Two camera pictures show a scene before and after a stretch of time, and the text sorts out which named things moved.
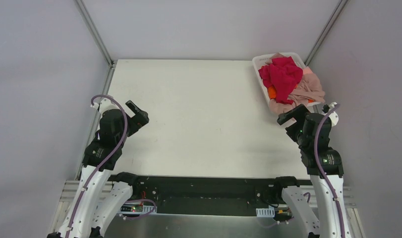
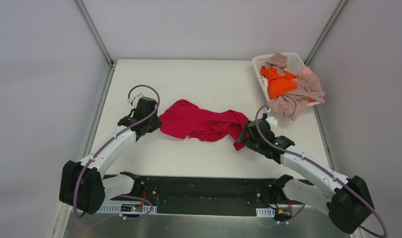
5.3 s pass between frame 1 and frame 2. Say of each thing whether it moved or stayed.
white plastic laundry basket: stayed
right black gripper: moved
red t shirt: moved
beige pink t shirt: stayed
